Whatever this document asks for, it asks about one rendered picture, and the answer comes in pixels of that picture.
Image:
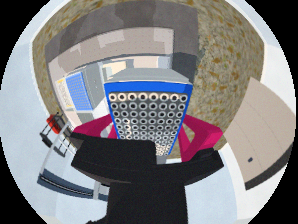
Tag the grey tip rack with blue side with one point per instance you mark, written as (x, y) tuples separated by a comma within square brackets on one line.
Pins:
[(148, 104)]

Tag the grey flat base plate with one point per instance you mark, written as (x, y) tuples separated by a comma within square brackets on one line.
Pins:
[(142, 41)]

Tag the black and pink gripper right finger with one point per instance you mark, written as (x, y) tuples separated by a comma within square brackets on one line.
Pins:
[(206, 136)]

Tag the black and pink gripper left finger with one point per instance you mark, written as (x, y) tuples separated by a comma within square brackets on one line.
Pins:
[(94, 127)]

